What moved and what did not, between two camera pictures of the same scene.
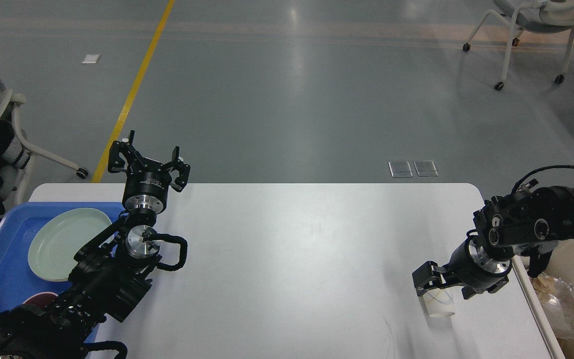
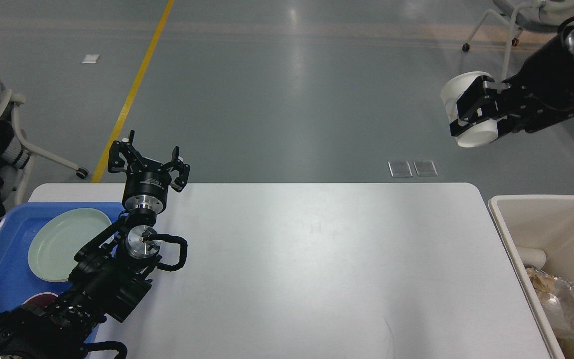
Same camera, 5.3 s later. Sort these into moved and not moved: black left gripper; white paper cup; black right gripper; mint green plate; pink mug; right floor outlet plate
Moved: black right gripper; white paper cup
Not moved: black left gripper; right floor outlet plate; mint green plate; pink mug
